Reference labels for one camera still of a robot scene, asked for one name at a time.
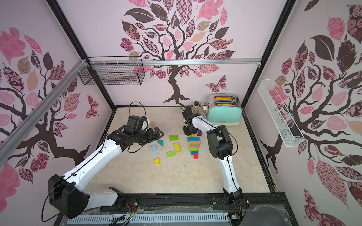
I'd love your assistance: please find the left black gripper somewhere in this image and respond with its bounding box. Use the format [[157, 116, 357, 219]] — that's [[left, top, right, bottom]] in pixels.
[[132, 127, 164, 146]]

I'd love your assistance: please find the teal long block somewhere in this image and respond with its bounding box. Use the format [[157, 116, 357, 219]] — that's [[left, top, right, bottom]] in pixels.
[[187, 137, 200, 142]]

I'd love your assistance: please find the green block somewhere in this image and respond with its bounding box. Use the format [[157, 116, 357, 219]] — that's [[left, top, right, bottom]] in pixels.
[[166, 151, 175, 158], [169, 135, 179, 141], [188, 147, 198, 152]]

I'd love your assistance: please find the yellow rectangular block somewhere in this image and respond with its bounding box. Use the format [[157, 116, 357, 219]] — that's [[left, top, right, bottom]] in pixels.
[[173, 143, 181, 153]]

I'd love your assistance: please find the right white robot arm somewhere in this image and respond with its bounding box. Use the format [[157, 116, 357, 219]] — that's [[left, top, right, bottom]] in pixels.
[[182, 110, 243, 206]]

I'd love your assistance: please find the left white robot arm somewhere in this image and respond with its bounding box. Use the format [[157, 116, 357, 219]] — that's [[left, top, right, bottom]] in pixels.
[[47, 127, 164, 219]]

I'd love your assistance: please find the pale spice jar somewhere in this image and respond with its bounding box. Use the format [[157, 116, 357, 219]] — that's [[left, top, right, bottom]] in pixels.
[[191, 101, 200, 114]]

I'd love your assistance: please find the light blue cube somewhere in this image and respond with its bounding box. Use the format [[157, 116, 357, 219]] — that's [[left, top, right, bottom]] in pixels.
[[151, 145, 157, 152]]

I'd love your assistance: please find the teal triangle block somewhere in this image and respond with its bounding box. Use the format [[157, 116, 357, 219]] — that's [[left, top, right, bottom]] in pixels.
[[157, 140, 164, 147]]

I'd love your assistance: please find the mint green toaster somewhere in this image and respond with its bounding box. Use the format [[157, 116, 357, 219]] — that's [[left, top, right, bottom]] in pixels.
[[206, 94, 242, 126]]

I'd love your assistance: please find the black wire basket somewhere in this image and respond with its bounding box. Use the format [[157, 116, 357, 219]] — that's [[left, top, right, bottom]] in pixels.
[[78, 56, 146, 86]]

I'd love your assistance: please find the aluminium rail back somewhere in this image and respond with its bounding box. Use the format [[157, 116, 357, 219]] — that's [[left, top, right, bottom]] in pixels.
[[90, 58, 262, 66]]

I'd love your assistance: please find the aluminium rail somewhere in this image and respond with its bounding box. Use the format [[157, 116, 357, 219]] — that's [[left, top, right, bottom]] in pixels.
[[90, 58, 262, 66], [1, 59, 86, 165]]

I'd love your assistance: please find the white cable duct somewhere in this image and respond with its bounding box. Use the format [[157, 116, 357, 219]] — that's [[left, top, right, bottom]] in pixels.
[[63, 212, 229, 226]]

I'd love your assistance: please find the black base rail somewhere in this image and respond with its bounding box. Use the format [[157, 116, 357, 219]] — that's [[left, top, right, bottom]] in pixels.
[[98, 193, 290, 212]]

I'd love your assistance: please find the white wire shelf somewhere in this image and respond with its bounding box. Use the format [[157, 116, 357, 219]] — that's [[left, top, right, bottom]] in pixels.
[[257, 80, 305, 147]]

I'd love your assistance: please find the aluminium rail left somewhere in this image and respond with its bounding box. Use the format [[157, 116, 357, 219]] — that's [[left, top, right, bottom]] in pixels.
[[1, 59, 86, 165]]

